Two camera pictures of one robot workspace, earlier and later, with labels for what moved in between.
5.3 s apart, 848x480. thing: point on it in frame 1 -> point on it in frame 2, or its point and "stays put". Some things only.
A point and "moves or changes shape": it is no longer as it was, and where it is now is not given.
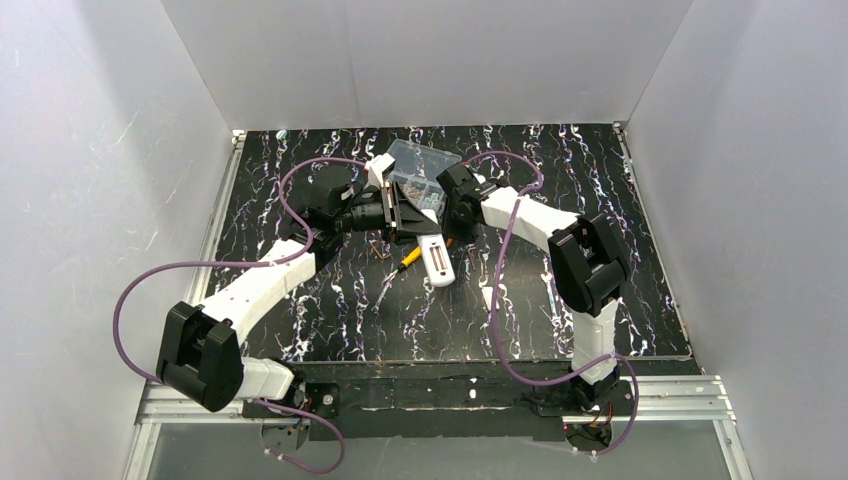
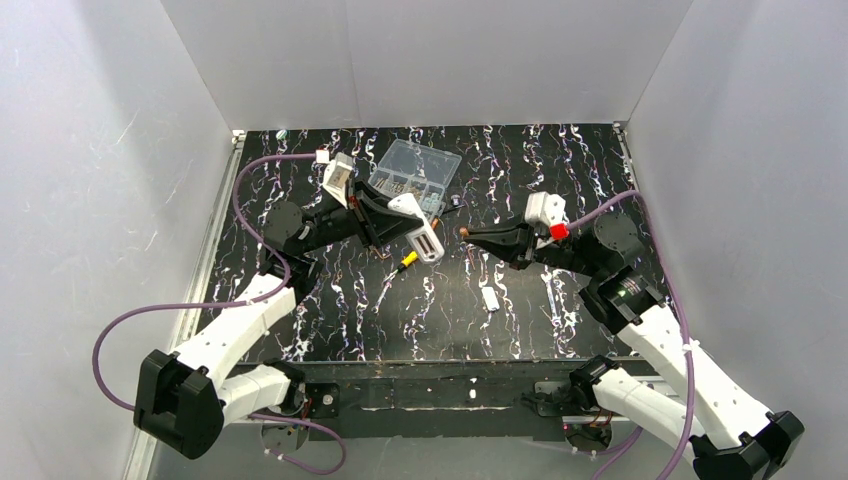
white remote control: [438, 263] moves or changes shape
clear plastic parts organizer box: [417, 167] stays put
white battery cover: [487, 292] stays put
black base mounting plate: [440, 400] stays put
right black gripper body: [452, 221] -> [530, 243]
